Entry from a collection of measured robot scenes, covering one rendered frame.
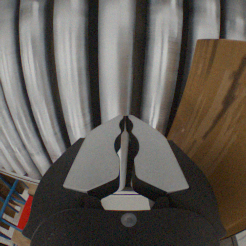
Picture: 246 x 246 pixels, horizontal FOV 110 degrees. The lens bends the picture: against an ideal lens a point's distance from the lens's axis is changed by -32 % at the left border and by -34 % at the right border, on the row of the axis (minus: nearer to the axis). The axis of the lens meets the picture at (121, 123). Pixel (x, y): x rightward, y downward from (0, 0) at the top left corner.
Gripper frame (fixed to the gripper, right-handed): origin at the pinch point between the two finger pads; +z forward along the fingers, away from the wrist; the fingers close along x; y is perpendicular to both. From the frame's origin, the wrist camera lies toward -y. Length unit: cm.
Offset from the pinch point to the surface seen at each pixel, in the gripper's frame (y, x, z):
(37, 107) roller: 1.7, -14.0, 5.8
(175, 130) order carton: 4.2, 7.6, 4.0
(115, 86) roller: -1.2, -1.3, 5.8
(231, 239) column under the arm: 52, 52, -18
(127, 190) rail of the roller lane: 27.0, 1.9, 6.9
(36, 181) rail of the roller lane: 28.2, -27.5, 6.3
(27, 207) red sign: 31.9, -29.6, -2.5
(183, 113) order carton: 1.4, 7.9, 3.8
